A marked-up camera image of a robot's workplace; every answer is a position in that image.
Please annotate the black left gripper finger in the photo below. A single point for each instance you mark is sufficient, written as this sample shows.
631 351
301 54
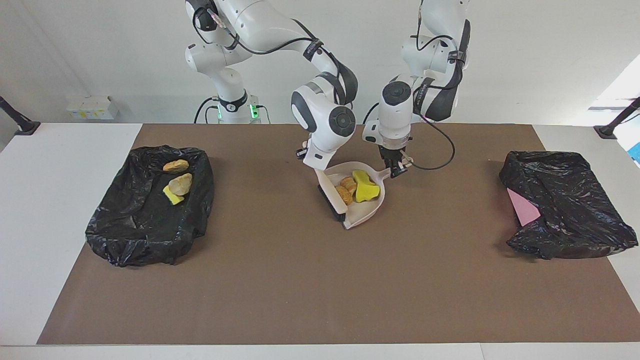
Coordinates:
405 166
392 169

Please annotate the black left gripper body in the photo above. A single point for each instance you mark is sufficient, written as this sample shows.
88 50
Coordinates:
396 152

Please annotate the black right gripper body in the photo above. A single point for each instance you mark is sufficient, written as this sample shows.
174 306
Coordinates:
302 153

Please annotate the notched yellow sponge piece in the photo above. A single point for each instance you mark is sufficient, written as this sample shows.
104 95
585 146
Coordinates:
367 192

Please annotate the striped brown croissant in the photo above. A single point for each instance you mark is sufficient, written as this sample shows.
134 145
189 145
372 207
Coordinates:
349 184

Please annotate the beige plastic dustpan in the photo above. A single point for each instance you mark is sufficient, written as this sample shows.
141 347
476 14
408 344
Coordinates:
367 210

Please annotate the beige hand brush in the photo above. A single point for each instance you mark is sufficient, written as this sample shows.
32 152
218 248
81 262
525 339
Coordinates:
332 197

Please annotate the brown cork-like nugget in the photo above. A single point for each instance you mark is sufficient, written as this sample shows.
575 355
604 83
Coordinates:
344 196

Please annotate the pale bread chunk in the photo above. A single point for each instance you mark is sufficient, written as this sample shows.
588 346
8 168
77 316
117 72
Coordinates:
181 184

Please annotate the small yellow sponge piece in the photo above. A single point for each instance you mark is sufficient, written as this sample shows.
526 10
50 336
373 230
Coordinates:
172 196

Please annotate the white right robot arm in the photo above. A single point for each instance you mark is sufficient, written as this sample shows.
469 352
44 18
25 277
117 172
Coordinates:
320 115

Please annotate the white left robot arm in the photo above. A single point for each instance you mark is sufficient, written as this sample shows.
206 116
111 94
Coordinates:
395 115

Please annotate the pink plastic bin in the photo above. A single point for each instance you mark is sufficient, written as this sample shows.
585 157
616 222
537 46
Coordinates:
522 210

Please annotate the crumpled black trash bag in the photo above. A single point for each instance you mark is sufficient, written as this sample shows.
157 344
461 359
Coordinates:
570 210

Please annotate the open black bag lined bin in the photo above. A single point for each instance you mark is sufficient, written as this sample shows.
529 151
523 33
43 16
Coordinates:
135 225

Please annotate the brown table mat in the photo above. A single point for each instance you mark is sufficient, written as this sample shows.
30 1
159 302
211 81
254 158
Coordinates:
320 300

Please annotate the white socket boxes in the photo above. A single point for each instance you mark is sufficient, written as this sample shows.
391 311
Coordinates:
92 107

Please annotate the blue plastic item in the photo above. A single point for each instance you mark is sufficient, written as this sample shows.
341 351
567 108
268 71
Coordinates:
636 152

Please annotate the black camera stand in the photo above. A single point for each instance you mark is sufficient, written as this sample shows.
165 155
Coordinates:
612 127
20 122

